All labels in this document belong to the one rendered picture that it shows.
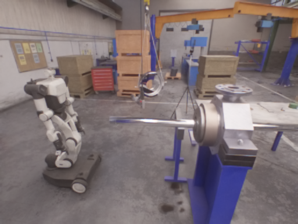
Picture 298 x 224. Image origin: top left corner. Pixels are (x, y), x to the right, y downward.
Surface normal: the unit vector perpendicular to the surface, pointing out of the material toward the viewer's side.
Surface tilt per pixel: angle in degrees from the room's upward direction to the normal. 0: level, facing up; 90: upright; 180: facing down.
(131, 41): 90
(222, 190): 90
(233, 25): 90
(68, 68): 90
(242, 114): 45
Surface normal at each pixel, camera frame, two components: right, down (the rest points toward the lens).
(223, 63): 0.00, 0.40
